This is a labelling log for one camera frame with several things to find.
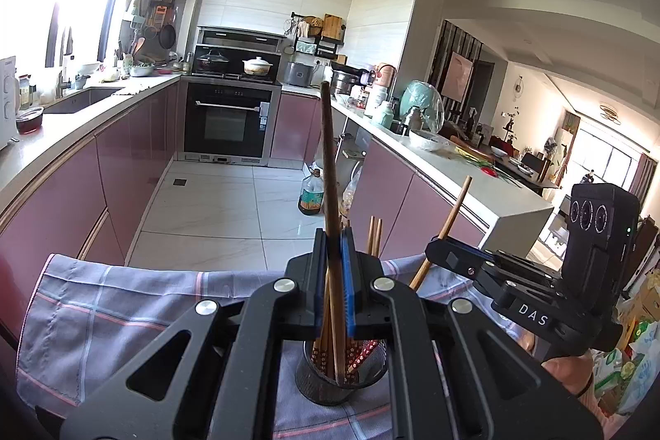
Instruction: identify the blue plaid tablecloth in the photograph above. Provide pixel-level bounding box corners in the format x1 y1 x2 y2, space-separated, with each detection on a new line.
14 253 523 440

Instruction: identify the wooden chopstick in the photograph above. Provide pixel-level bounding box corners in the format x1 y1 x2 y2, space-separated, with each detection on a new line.
410 175 473 292
366 216 376 254
372 218 382 257
321 82 347 382
312 276 335 379

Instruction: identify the black built-in oven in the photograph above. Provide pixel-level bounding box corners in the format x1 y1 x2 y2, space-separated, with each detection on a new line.
178 76 281 166

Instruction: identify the person right hand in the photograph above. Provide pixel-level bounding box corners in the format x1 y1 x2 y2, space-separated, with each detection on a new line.
542 351 593 398

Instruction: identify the white ceramic pot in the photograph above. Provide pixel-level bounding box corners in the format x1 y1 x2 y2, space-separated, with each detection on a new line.
243 57 273 77

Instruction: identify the white microwave oven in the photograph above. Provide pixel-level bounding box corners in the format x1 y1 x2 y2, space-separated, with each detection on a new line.
0 56 18 150

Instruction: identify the black mesh utensil cup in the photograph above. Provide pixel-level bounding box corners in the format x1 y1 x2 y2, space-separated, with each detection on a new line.
294 341 388 407

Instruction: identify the pink kettle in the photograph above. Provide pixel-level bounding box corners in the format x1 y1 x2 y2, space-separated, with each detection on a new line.
374 64 397 88

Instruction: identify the black lidded wok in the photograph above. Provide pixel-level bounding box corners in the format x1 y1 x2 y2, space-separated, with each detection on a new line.
195 49 229 74

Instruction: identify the black wall shelf rack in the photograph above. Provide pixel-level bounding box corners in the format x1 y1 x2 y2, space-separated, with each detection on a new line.
286 12 347 65

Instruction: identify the red food container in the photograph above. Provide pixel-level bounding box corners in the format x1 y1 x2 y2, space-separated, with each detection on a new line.
16 106 45 135

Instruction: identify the oil bottle on floor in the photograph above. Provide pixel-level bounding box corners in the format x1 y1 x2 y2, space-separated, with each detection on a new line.
297 169 324 216

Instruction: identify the range hood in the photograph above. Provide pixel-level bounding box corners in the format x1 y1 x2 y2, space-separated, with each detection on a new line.
196 26 285 52

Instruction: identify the hanging black frying pan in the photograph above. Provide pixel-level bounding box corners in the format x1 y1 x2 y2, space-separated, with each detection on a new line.
158 24 177 50

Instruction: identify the grey rice cooker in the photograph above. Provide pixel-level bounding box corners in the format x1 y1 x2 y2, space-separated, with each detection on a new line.
283 61 313 87

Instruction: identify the black camera box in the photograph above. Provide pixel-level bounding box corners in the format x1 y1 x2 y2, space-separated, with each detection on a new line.
561 183 640 316

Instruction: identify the green mesh food cover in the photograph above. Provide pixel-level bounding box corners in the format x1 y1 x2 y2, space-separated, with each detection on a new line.
399 80 444 134

